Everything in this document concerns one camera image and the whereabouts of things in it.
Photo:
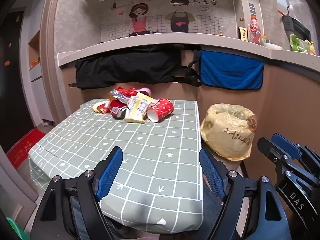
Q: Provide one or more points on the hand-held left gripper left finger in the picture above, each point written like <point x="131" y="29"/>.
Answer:
<point x="110" y="172"/>

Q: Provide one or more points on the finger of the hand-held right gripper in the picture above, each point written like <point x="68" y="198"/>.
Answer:
<point x="268" y="148"/>
<point x="285" y="142"/>

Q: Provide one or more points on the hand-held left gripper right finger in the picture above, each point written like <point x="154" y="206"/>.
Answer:
<point x="212" y="172"/>

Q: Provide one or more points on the yellow plastic bag lined bin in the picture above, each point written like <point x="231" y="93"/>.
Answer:
<point x="225" y="130"/>

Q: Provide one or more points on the red gold snack wrapper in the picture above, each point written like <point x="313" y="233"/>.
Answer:
<point x="101" y="107"/>

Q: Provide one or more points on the red dotted paper cup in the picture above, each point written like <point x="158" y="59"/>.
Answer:
<point x="162" y="108"/>

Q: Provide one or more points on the person's jeans leg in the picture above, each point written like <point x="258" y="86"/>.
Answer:
<point x="211" y="212"/>

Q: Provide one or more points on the green checked tablecloth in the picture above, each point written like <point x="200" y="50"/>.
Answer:
<point x="150" y="142"/>

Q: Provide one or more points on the red crumpled packet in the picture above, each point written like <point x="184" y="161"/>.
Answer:
<point x="117" y="106"/>

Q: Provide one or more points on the yellow snack wrapper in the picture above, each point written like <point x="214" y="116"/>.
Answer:
<point x="140" y="105"/>

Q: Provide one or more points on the silver orange wrapper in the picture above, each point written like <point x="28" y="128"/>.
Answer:
<point x="116" y="95"/>

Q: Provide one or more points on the red foil wrapper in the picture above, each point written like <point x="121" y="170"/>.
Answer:
<point x="125" y="91"/>

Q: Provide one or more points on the blue towel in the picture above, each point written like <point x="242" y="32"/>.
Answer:
<point x="230" y="70"/>

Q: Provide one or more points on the pink paper cup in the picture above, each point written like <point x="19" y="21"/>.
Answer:
<point x="145" y="90"/>

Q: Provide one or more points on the red doormat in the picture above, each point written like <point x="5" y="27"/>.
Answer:
<point x="23" y="148"/>

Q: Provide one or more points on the white bowl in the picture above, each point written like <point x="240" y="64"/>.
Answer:
<point x="273" y="46"/>

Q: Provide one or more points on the light green plastic bag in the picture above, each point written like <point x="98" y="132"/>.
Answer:
<point x="298" y="43"/>

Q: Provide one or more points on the black fabric bag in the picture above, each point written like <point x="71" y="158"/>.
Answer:
<point x="125" y="67"/>

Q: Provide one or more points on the white shelf cabinet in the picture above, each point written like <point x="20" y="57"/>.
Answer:
<point x="40" y="92"/>

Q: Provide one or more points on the bottle with red contents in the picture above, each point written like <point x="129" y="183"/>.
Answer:
<point x="254" y="31"/>

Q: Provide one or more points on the yellow card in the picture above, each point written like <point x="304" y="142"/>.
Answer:
<point x="242" y="33"/>

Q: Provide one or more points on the white counter ledge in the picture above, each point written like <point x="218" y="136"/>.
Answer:
<point x="150" y="45"/>

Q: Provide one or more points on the black door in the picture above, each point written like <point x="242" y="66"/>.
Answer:
<point x="12" y="80"/>

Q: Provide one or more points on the cartoon wall sticker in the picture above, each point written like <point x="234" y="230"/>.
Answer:
<point x="155" y="25"/>

